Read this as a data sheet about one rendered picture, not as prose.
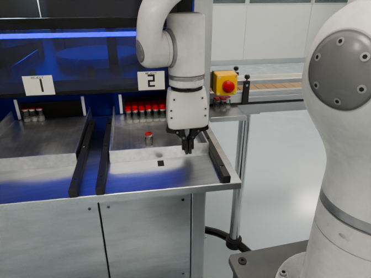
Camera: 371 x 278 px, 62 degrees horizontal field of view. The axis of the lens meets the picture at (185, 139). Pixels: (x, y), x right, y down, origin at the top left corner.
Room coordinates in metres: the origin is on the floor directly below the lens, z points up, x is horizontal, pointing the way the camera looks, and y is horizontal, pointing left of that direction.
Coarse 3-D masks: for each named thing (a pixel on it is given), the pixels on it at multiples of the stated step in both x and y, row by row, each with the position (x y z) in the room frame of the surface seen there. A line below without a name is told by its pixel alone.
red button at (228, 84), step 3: (225, 81) 0.99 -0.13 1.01; (228, 81) 0.98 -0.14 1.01; (231, 81) 0.98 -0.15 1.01; (222, 84) 0.99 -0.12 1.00; (225, 84) 0.97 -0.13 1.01; (228, 84) 0.97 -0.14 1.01; (231, 84) 0.97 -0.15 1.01; (234, 84) 0.98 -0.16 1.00; (222, 87) 0.98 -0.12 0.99; (225, 87) 0.97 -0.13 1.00; (228, 87) 0.97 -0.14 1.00; (231, 87) 0.97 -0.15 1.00; (234, 87) 0.98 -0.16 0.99; (225, 90) 0.97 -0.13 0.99; (228, 90) 0.97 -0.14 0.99; (231, 90) 0.97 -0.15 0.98
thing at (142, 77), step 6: (138, 72) 0.96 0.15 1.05; (144, 72) 0.96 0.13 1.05; (150, 72) 0.96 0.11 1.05; (156, 72) 0.97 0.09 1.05; (162, 72) 0.97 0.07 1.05; (138, 78) 0.96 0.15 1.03; (144, 78) 0.96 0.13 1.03; (150, 78) 0.96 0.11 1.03; (156, 78) 0.97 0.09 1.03; (162, 78) 0.97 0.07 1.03; (138, 84) 0.96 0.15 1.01; (144, 84) 0.96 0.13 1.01; (150, 84) 0.96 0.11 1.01; (156, 84) 0.97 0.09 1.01; (162, 84) 0.97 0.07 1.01
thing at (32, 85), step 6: (24, 78) 0.90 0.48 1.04; (30, 78) 0.91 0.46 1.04; (36, 78) 0.91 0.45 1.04; (42, 78) 0.91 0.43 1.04; (48, 78) 0.92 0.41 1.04; (24, 84) 0.90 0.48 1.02; (30, 84) 0.91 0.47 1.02; (36, 84) 0.91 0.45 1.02; (48, 84) 0.91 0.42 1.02; (30, 90) 0.91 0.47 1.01; (36, 90) 0.91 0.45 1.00; (48, 90) 0.91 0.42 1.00; (54, 90) 0.92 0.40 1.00
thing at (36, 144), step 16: (0, 128) 0.86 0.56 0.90; (16, 128) 0.90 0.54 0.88; (32, 128) 0.90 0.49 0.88; (48, 128) 0.90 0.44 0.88; (64, 128) 0.90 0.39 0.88; (80, 128) 0.90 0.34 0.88; (0, 144) 0.79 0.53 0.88; (16, 144) 0.79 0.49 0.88; (32, 144) 0.79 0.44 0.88; (48, 144) 0.79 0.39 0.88; (64, 144) 0.79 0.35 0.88; (80, 144) 0.75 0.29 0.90; (0, 160) 0.65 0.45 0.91; (16, 160) 0.65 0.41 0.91; (32, 160) 0.66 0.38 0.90; (48, 160) 0.67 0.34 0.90; (64, 160) 0.67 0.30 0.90
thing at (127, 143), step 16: (112, 128) 0.83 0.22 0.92; (128, 128) 0.90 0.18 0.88; (144, 128) 0.90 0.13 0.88; (160, 128) 0.90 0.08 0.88; (112, 144) 0.76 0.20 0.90; (128, 144) 0.79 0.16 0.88; (144, 144) 0.79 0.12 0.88; (160, 144) 0.79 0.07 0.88; (176, 144) 0.79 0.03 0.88; (208, 144) 0.73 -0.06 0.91; (112, 160) 0.69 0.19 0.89; (128, 160) 0.69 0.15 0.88; (144, 160) 0.70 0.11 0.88
